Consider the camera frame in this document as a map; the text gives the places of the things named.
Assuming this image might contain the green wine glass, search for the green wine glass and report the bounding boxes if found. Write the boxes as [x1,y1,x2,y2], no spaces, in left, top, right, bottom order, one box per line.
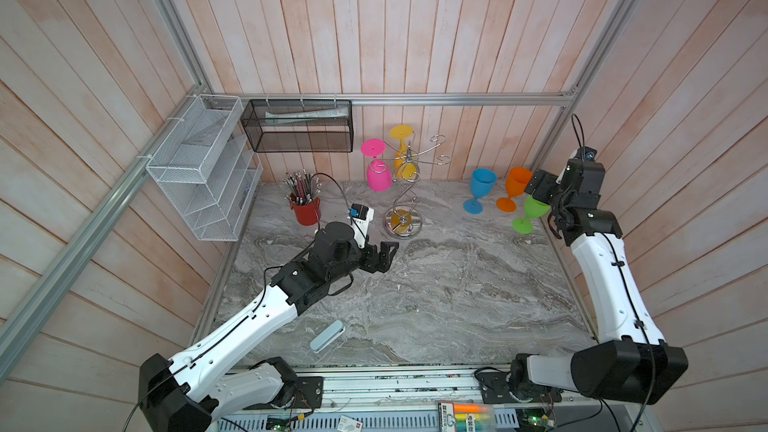
[512,196,550,235]

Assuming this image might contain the orange wine glass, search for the orange wine glass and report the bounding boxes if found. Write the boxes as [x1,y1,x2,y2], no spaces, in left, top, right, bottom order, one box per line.
[496,167,533,213]

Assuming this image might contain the blue wine glass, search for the blue wine glass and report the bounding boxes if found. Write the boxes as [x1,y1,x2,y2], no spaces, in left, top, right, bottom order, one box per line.
[463,168,497,215]

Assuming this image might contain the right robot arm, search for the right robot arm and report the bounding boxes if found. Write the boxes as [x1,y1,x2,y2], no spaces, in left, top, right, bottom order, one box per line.
[506,147,689,405]

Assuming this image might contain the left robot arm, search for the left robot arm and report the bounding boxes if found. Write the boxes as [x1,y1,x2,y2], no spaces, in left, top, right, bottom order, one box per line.
[136,222,399,431]

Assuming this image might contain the chrome wine glass rack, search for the chrome wine glass rack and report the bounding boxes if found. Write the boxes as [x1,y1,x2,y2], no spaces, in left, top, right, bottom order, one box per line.
[382,134,446,239]

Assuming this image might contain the pink wine glass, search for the pink wine glass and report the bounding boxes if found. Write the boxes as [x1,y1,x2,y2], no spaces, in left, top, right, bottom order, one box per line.
[361,139,392,192]

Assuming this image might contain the yellow wine glass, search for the yellow wine glass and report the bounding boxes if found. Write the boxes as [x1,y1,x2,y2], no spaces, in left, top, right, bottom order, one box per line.
[390,124,418,181]

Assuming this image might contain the red pencil cup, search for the red pencil cup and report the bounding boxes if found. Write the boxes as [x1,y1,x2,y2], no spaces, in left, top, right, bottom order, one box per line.
[290,197,321,227]

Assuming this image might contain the light blue case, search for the light blue case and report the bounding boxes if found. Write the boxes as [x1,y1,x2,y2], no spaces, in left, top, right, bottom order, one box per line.
[310,320,346,353]

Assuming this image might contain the bundle of pencils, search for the bundle of pencils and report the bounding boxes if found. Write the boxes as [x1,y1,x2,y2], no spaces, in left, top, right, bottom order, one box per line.
[283,171,320,206]

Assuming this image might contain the highlighter marker box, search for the highlighter marker box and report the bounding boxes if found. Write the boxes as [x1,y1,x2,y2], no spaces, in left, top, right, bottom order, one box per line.
[437,402,496,432]

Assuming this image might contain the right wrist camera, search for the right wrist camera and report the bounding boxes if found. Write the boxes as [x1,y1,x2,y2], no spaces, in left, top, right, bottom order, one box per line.
[558,146,598,182]

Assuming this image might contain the black mesh wall basket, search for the black mesh wall basket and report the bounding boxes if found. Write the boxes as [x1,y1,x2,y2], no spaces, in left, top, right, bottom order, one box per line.
[241,98,354,153]

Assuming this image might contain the white mesh wall shelf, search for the white mesh wall shelf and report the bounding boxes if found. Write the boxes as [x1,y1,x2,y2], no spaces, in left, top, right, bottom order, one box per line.
[147,94,263,242]

